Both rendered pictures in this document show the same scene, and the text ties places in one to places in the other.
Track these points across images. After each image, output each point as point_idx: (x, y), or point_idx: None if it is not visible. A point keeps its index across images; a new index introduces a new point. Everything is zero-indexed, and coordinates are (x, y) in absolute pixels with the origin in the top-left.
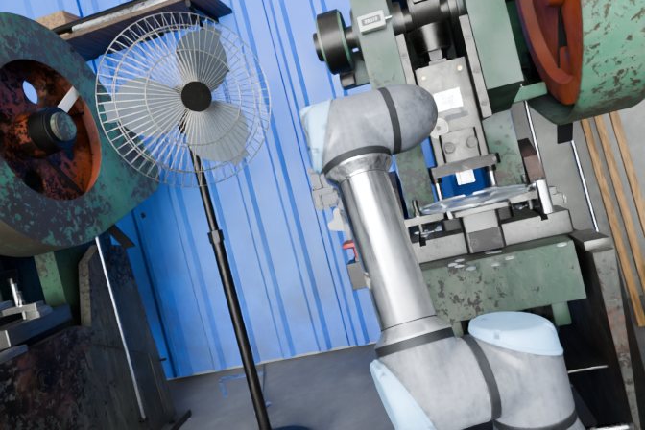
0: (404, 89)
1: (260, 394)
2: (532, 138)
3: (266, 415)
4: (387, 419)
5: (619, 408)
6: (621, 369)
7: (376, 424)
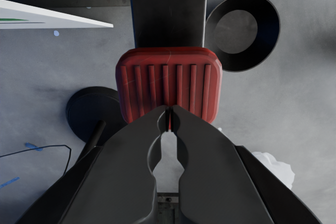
0: None
1: (87, 149)
2: None
3: (93, 137)
4: (49, 42)
5: None
6: None
7: (57, 51)
